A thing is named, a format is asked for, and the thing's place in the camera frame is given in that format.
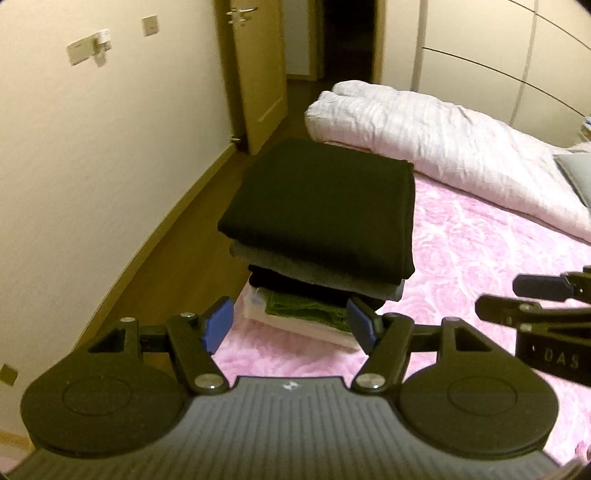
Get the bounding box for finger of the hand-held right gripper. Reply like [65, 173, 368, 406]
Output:
[475, 295, 591, 334]
[513, 267, 591, 304]

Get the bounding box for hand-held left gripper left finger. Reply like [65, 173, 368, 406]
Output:
[88, 296, 234, 395]

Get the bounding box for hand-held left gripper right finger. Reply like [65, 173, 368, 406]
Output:
[346, 298, 497, 394]

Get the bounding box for black pants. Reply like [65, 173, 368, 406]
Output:
[217, 137, 416, 288]

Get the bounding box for green folded towel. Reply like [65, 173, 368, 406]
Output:
[264, 290, 356, 334]

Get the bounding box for white folded garment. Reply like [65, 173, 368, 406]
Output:
[242, 284, 361, 349]

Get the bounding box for black folded garment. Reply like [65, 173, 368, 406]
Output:
[248, 265, 386, 311]

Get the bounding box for pink floral blanket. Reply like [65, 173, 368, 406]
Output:
[210, 173, 591, 462]

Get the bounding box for grey folded garment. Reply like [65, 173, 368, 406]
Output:
[229, 240, 406, 302]

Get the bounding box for grey pillow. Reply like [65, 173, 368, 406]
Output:
[554, 152, 591, 208]

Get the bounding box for white striped quilt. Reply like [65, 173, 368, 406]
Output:
[305, 80, 591, 241]

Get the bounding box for wooden door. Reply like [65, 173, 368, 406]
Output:
[215, 0, 289, 157]

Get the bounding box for cream wardrobe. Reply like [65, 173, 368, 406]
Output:
[383, 0, 591, 148]

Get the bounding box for white wall socket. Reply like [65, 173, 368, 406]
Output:
[67, 39, 100, 65]

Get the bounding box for metal door handle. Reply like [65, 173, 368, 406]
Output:
[226, 6, 258, 26]

